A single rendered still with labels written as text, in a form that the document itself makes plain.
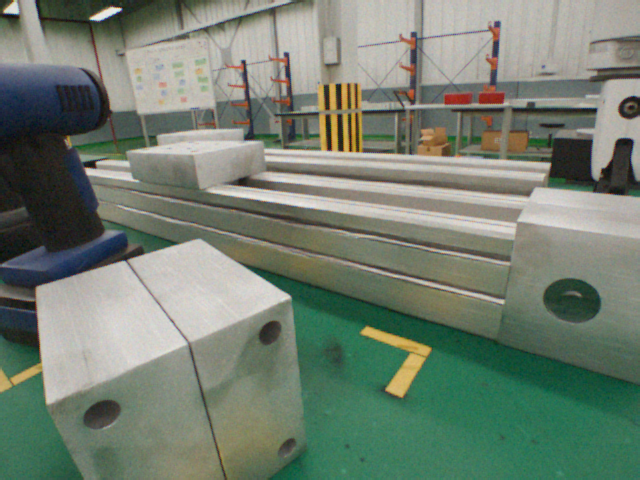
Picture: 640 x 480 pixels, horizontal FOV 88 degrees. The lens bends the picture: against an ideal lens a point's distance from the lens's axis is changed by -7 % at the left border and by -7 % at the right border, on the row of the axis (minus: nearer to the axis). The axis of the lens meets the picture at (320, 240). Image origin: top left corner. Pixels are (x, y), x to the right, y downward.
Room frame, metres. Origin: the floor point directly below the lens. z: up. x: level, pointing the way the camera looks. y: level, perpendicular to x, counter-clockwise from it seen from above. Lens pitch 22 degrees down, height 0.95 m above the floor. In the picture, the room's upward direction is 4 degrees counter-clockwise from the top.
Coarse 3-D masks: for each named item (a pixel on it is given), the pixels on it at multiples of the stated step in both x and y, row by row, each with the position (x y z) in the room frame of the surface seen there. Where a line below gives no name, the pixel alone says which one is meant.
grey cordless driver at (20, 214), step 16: (0, 192) 0.43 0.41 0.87; (0, 208) 0.43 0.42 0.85; (16, 208) 0.44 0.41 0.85; (0, 224) 0.41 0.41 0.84; (16, 224) 0.43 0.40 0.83; (32, 224) 0.44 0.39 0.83; (0, 240) 0.40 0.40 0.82; (16, 240) 0.41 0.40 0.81; (32, 240) 0.43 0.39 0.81; (0, 256) 0.39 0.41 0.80; (16, 256) 0.41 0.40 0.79
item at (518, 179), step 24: (288, 168) 0.57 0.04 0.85; (312, 168) 0.54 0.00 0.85; (336, 168) 0.52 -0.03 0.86; (360, 168) 0.49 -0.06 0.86; (384, 168) 0.47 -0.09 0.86; (408, 168) 0.45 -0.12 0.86; (432, 168) 0.43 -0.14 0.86; (456, 168) 0.43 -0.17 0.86; (480, 168) 0.46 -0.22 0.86; (504, 168) 0.44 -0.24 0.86; (528, 168) 0.43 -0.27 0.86; (480, 192) 0.39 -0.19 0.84; (504, 192) 0.39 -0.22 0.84; (528, 192) 0.37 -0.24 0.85
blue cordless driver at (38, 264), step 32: (0, 64) 0.26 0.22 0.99; (32, 64) 0.29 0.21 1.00; (0, 96) 0.24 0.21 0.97; (32, 96) 0.27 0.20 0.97; (64, 96) 0.29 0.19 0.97; (96, 96) 0.32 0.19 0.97; (0, 128) 0.24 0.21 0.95; (32, 128) 0.27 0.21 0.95; (64, 128) 0.30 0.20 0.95; (96, 128) 0.34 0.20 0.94; (0, 160) 0.25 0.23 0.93; (32, 160) 0.27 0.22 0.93; (64, 160) 0.29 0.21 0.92; (32, 192) 0.27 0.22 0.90; (64, 192) 0.28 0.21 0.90; (64, 224) 0.28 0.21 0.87; (96, 224) 0.30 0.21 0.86; (32, 256) 0.26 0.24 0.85; (64, 256) 0.26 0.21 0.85; (96, 256) 0.28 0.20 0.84; (128, 256) 0.31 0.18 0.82; (0, 288) 0.24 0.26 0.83; (32, 288) 0.24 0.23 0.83; (0, 320) 0.23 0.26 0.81; (32, 320) 0.22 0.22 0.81
